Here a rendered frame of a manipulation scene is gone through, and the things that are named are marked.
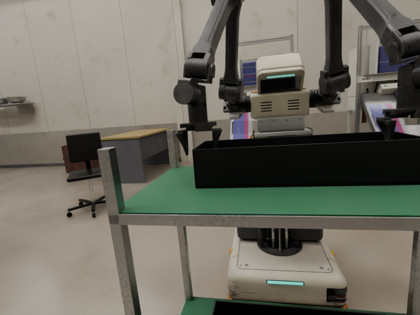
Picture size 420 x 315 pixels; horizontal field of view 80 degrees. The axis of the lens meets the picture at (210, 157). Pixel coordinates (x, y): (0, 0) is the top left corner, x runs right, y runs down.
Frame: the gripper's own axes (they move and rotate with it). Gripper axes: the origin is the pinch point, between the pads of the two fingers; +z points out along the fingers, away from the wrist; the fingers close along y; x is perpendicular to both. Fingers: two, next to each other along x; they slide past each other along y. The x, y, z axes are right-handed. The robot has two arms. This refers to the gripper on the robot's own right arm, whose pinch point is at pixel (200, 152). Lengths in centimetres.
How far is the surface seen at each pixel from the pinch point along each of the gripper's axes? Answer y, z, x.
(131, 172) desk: -193, 79, 310
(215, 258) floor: -18, 102, 103
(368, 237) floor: 107, 100, 140
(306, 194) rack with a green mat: 28.3, 9.0, -14.5
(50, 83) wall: -465, -108, 475
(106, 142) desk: -232, 25, 310
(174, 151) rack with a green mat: -14.1, 2.0, 16.9
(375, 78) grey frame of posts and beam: 148, -36, 235
